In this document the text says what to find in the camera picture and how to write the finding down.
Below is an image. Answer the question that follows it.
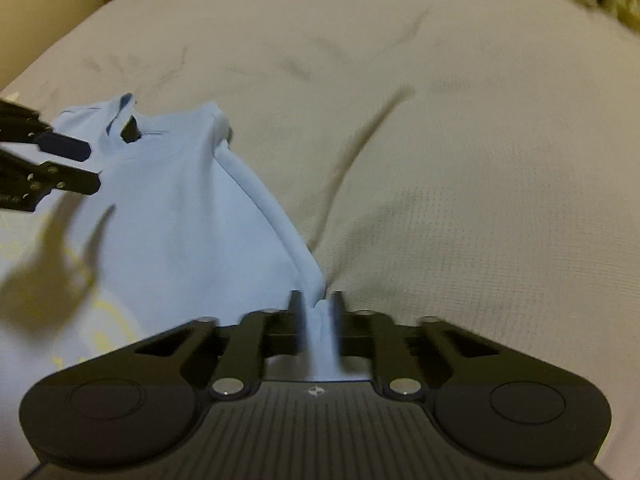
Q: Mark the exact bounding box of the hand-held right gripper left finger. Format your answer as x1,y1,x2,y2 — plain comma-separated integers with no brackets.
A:
100,290,306,401

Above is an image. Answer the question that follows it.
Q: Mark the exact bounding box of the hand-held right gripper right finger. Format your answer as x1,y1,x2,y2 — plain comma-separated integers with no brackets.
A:
332,290,541,401

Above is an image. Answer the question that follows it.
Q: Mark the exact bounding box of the light blue sweatshirt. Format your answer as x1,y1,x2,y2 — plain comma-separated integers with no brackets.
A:
50,92,371,386

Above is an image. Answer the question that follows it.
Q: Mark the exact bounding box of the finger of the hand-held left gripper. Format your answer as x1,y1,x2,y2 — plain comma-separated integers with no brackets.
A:
0,152,102,214
0,100,92,162

